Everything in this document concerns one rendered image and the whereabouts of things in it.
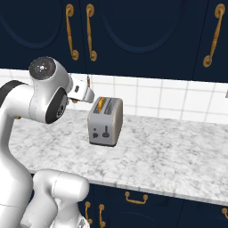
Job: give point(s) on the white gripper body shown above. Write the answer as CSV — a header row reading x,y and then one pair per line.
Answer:
x,y
89,95

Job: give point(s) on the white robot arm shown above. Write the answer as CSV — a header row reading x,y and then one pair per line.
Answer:
x,y
17,142

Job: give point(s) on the golden bread slice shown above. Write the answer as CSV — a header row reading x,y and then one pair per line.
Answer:
x,y
101,104

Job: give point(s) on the grey two-slot toaster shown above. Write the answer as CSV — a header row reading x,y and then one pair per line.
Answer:
x,y
104,130

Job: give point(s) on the dark toaster lever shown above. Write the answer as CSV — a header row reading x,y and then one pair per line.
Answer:
x,y
106,132

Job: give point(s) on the brown wooden object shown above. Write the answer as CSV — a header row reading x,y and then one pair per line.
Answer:
x,y
88,81

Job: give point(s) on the navy base cupboard door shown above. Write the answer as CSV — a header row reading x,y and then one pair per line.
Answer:
x,y
108,201
90,193

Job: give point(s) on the navy drawer front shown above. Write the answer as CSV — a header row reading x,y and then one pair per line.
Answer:
x,y
160,210
201,216

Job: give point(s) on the navy wall cupboard door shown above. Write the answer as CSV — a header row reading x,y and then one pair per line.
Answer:
x,y
216,74
142,35
35,29

